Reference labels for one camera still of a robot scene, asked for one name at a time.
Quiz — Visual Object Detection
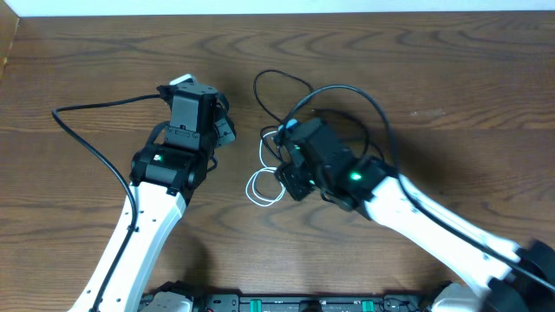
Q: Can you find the white usb cable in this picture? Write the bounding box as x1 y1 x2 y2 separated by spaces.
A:
245 129 287 208

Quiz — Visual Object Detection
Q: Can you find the black usb cable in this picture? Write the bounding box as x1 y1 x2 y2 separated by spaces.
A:
252 68 387 164

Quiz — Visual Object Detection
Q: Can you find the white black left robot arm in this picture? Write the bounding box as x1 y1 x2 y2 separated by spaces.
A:
72 78 236 311

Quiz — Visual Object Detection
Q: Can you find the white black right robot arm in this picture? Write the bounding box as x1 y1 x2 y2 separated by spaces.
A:
273 119 554 312

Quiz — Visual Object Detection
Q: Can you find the black right camera cable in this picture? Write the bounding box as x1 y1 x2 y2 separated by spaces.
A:
277 83 555 296

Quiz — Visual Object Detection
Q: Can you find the black camera cable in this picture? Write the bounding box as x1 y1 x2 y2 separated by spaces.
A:
277 83 555 296
50 88 174 312

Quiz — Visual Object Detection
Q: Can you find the black left camera cable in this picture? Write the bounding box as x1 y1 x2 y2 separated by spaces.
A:
50 88 174 312

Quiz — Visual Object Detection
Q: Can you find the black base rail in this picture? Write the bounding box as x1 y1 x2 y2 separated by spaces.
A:
140 292 430 312

